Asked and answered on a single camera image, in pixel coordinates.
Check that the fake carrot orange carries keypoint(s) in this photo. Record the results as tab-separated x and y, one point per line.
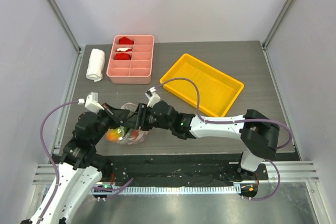
135	133

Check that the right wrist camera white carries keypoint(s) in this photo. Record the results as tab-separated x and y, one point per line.
152	96

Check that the fake mango orange green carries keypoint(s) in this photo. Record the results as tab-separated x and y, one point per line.
115	135

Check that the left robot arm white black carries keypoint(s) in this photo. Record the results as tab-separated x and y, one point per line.
80	167

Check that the white slotted cable duct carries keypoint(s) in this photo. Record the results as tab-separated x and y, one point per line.
180	190

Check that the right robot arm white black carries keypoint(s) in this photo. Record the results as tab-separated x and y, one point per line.
258	133

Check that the clear zip top bag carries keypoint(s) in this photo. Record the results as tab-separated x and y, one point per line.
128	139

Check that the pink divided organizer tray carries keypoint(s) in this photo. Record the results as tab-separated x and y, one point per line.
131	59

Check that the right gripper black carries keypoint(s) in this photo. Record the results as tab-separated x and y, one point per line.
142	116

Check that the white red fake food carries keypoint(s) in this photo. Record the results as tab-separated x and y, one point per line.
124	49

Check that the red fake food top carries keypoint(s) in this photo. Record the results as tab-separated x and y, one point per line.
125	41

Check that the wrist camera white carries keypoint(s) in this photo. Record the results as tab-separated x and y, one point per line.
152	96
91	103

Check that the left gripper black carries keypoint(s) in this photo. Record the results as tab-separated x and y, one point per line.
119	114

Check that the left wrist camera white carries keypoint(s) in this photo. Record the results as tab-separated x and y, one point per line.
91	103

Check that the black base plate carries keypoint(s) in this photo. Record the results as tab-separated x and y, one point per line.
178	170

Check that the yellow plastic tray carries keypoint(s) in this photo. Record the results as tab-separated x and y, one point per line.
218	91

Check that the rolled white towel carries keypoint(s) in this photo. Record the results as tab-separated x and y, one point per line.
95	65

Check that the red fake food lower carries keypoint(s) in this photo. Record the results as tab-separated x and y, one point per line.
122	56

